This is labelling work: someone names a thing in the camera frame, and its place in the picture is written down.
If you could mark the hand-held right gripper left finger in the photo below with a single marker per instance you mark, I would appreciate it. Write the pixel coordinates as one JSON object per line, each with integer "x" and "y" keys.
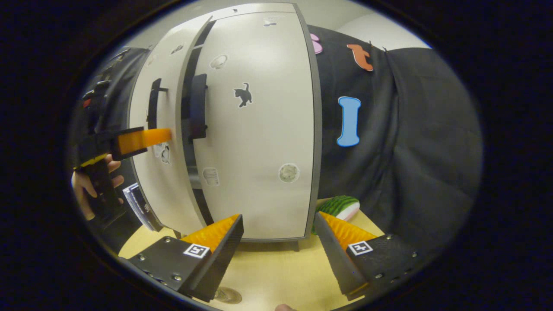
{"x": 222, "y": 255}

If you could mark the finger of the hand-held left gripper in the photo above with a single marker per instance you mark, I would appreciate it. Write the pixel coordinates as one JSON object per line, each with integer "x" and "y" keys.
{"x": 138, "y": 139}

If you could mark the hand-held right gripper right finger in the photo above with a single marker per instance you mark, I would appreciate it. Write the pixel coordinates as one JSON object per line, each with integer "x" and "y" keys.
{"x": 335, "y": 255}

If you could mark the round brown coaster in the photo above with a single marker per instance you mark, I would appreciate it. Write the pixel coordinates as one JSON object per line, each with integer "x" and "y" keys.
{"x": 227, "y": 295}

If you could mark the white cabinet door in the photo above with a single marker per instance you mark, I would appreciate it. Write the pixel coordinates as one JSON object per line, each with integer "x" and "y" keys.
{"x": 173, "y": 198}
{"x": 259, "y": 142}

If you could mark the white cabinet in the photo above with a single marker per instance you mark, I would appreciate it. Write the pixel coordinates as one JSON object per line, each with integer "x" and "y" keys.
{"x": 313, "y": 129}

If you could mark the white cabinet drawer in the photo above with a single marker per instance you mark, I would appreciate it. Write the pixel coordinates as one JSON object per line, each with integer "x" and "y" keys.
{"x": 259, "y": 7}

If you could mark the watermelon slice toy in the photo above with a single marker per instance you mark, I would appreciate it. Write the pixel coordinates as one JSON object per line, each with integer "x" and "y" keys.
{"x": 339, "y": 205}

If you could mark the blue and white book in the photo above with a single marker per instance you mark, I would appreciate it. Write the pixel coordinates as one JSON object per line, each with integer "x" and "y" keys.
{"x": 140, "y": 207}

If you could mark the black backdrop cloth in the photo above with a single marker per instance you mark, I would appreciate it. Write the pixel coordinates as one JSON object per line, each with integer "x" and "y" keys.
{"x": 423, "y": 151}

